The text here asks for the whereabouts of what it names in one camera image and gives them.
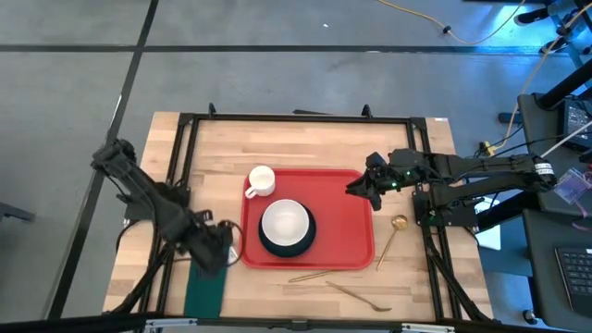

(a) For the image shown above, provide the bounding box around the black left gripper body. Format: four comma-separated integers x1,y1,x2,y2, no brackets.
184,216,235,275

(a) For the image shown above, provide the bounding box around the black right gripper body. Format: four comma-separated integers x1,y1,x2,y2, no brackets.
366,148,422,191

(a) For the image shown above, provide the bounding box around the gold spoon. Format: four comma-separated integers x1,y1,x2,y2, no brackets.
375,214,409,272

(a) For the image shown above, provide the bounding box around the green cloth napkin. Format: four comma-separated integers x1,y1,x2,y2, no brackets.
183,246,240,319

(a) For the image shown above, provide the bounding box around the dark round plate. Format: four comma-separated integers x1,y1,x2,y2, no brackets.
257,203,318,259

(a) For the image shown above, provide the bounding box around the white bowl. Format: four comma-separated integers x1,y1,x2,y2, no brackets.
261,198,311,247

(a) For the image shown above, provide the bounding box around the white mug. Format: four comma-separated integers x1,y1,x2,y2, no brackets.
243,165,277,200

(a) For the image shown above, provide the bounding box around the gold chopstick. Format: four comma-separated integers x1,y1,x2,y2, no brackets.
288,269,339,284

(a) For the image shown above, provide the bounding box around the gold fork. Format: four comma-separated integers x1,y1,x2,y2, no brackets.
325,279,393,314

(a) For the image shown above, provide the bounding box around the red plastic tray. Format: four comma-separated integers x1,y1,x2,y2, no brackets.
238,167,376,271

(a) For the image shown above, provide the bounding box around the white floor sheet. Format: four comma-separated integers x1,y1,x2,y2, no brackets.
475,193,503,252

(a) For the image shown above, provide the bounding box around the black desk beam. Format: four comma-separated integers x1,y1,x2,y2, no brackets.
475,187,540,232

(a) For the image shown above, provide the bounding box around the dark grey side desk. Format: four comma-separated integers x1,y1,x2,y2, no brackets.
516,92,592,218

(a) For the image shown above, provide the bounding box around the purple badge card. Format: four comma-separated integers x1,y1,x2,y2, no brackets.
549,166,587,204

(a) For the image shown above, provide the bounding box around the dark grey keyboard desk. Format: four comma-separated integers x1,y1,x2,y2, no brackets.
522,207,592,332

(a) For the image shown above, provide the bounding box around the black device with screen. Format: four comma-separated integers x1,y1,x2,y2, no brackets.
561,97,592,152

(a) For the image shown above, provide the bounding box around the black pole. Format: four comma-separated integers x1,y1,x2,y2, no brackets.
538,59,592,110

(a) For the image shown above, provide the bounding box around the grey furniture leg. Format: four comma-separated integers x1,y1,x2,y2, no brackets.
0,202,37,224

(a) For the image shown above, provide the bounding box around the black keyboard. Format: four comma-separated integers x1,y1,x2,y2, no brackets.
553,246,592,316

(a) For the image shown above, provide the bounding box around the black aluminium table frame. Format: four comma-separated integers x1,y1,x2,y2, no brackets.
110,102,494,323

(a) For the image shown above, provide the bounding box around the black rig rail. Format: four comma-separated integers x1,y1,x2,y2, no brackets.
0,313,592,333

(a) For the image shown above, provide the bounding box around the yellow floor cable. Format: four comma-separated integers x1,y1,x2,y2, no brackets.
376,0,528,46

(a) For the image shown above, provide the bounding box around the tan cable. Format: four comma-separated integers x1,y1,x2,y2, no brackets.
502,2,592,142

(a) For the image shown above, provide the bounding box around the white cable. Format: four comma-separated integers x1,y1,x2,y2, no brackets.
538,131,592,159

